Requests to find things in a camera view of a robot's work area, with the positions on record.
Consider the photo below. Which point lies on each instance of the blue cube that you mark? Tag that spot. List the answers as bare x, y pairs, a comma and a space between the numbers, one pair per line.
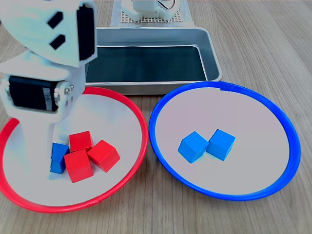
58, 156
192, 146
220, 145

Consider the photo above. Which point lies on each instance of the red cube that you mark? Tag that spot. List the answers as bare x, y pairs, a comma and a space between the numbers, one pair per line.
78, 165
103, 154
80, 140

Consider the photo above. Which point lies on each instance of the white plate red rim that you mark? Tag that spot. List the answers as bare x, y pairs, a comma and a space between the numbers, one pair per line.
109, 117

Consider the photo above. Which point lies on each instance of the steel tray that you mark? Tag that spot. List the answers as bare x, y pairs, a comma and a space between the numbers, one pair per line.
146, 89

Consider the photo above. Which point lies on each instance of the black tray mat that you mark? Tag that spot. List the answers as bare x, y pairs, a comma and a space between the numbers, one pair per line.
146, 63

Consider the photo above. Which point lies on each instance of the pale grey thin sheet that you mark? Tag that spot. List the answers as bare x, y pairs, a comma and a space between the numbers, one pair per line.
115, 17

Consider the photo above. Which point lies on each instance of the white plate blue rim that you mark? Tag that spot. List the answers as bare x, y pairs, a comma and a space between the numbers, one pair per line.
219, 109

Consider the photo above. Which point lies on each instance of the pale perforated base plate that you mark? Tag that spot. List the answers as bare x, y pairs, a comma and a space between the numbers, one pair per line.
151, 20

